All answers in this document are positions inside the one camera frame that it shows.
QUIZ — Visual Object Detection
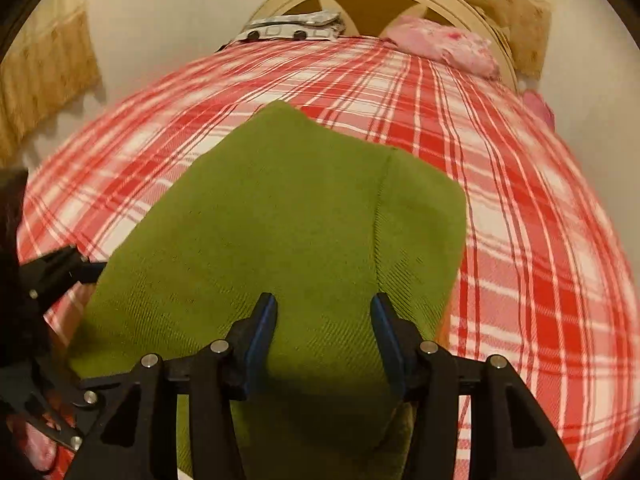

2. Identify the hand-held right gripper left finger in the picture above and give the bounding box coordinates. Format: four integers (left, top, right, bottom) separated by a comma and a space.
65, 292, 278, 480

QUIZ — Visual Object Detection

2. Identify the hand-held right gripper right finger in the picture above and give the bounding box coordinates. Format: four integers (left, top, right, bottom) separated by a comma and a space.
370, 292, 583, 480

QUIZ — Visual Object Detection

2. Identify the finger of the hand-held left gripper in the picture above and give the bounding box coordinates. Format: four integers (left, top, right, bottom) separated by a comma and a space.
0, 355, 101, 453
20, 245, 108, 311

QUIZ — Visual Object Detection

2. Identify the green knitted sweater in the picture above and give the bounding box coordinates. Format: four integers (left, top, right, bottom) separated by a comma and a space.
67, 101, 468, 480

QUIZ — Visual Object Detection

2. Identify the red plaid blanket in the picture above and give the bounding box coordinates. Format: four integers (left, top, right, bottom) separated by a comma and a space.
15, 37, 640, 480

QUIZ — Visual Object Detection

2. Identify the beige patterned curtain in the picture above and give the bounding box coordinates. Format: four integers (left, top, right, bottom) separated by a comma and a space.
0, 0, 103, 161

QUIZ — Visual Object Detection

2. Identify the pink cloth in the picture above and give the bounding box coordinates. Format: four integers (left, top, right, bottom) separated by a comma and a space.
522, 91, 556, 131

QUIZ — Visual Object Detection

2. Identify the pink floral pillow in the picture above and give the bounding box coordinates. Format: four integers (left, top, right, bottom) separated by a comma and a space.
382, 15, 501, 79

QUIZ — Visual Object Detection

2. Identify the silver patterned pouch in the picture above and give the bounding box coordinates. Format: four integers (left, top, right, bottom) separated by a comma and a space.
240, 10, 346, 43

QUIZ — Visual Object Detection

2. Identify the beige pleated curtain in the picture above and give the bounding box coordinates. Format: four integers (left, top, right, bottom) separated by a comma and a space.
315, 0, 553, 81

